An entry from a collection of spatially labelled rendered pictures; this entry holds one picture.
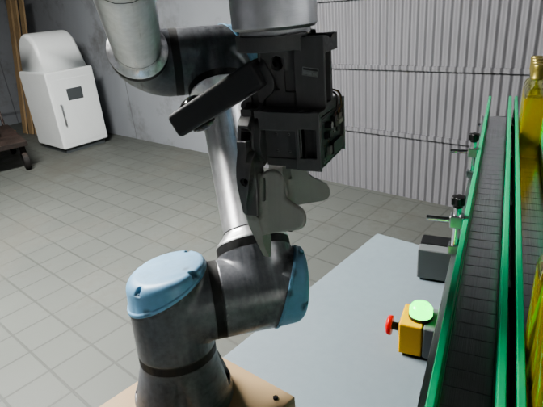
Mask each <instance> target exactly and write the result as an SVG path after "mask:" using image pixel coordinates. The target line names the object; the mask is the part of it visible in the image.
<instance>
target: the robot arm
mask: <svg viewBox="0 0 543 407"><path fill-rule="evenodd" d="M93 1H94V4H95V7H96V10H97V11H98V14H99V17H100V20H101V23H102V25H103V28H104V31H105V33H106V35H107V43H106V51H107V57H108V60H109V61H110V63H111V65H112V68H113V69H114V70H115V72H116V73H117V74H118V75H119V76H120V77H121V78H122V79H123V80H125V81H126V82H127V83H128V84H130V85H131V86H134V87H136V88H137V89H139V90H143V91H144V92H147V93H150V94H155V95H160V96H168V97H171V96H181V95H189V97H187V98H186V99H184V101H183V102H182V103H181V105H180V107H179V109H178V110H177V111H175V112H173V113H172V114H170V115H169V121H170V123H171V125H172V126H173V128H174V129H175V131H176V132H177V134H178V135H179V136H185V135H186V134H188V133H189V132H192V131H194V132H202V131H204V132H205V137H206V141H207V146H208V155H209V159H210V164H211V168H212V173H213V181H214V186H215V191H216V196H217V204H218V208H219V213H220V218H221V226H222V231H223V235H224V237H223V239H222V240H221V242H220V243H219V245H218V246H217V248H216V250H217V260H212V261H207V262H206V260H205V259H204V257H203V256H202V255H201V254H200V253H197V252H195V251H189V252H187V251H186V250H181V251H175V252H171V253H168V254H163V255H160V256H158V257H156V258H153V259H151V260H149V261H148V262H146V263H144V264H143V265H142V266H140V267H138V268H137V269H136V270H135V271H134V272H133V273H132V274H131V276H130V277H129V279H128V282H127V285H126V295H127V301H128V306H127V311H128V315H129V316H130V319H131V323H132V328H133V335H134V339H135V343H136V348H137V355H138V358H139V363H140V370H139V376H138V383H137V388H136V391H135V405H136V407H228V406H229V404H230V402H231V400H232V397H233V383H232V377H231V374H230V372H229V369H228V367H227V366H226V364H225V362H224V360H223V358H222V357H221V355H220V353H219V351H218V349H217V346H216V340H217V339H221V338H229V337H233V336H237V335H241V334H248V333H253V332H257V331H261V330H265V329H273V328H275V329H279V328H280V327H281V326H283V325H289V324H292V323H296V322H298V321H300V320H301V319H302V318H303V317H304V315H305V314H306V311H307V308H308V304H309V270H308V265H307V261H306V256H305V253H304V250H303V249H302V248H301V247H300V246H296V245H292V246H291V245H290V242H289V238H288V234H287V233H286V232H292V231H293V230H298V229H302V228H303V227H304V226H305V223H306V213H305V210H304V209H303V208H302V207H300V206H299V204H308V203H313V202H318V201H323V200H326V199H327V198H328V197H329V195H330V188H329V187H328V185H327V184H326V183H325V182H323V181H321V180H319V179H317V178H315V177H313V176H312V175H310V174H309V171H316V172H322V168H323V167H324V166H325V165H326V164H327V163H328V162H329V161H330V160H331V159H332V158H333V157H334V156H335V155H336V154H337V153H338V152H339V151H340V150H341V149H345V118H344V96H342V95H341V93H340V92H339V90H336V89H333V88H332V61H331V50H333V49H336V48H337V47H338V46H337V32H336V31H332V32H317V33H316V29H311V26H313V25H315V24H316V22H317V21H318V11H317V0H229V12H230V19H231V24H226V23H219V24H218V25H207V26H195V27H175V28H160V26H159V17H158V0H93ZM333 90H334V91H333ZM335 91H337V92H338V94H339V95H337V94H336V93H335ZM255 92H256V93H255ZM333 94H335V96H333ZM266 164H268V165H269V169H268V170H267V171H265V172H264V168H263V167H264V166H265V165H266Z"/></svg>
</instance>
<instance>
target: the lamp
mask: <svg viewBox="0 0 543 407"><path fill-rule="evenodd" d="M409 318H410V319H411V320H412V321H413V322H415V323H419V324H427V323H429V322H431V321H432V319H433V307H432V306H431V305H430V304H429V303H428V302H427V301H425V300H415V301H413V302H412V303H411V304H410V308H409Z"/></svg>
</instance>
